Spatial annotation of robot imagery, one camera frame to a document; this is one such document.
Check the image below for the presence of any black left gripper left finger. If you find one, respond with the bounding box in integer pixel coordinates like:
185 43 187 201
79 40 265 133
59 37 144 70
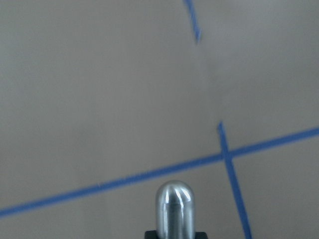
145 231 158 239

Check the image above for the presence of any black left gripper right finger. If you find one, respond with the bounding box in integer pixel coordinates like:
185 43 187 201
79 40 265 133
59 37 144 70
195 232 207 239

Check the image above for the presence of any steel muddler stick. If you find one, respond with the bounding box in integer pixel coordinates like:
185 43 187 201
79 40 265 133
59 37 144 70
155 180 195 239

